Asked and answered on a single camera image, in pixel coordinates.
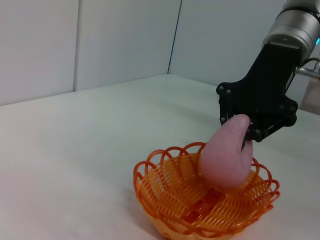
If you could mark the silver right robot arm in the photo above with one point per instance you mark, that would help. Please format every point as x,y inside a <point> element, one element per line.
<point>292,22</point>

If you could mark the tan cardboard object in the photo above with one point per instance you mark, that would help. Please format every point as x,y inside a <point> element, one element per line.
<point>312,95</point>

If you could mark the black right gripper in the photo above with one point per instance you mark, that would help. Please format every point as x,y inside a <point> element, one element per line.
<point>262,90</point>

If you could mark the pink peach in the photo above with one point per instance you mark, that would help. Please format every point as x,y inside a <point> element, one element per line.
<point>225,160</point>

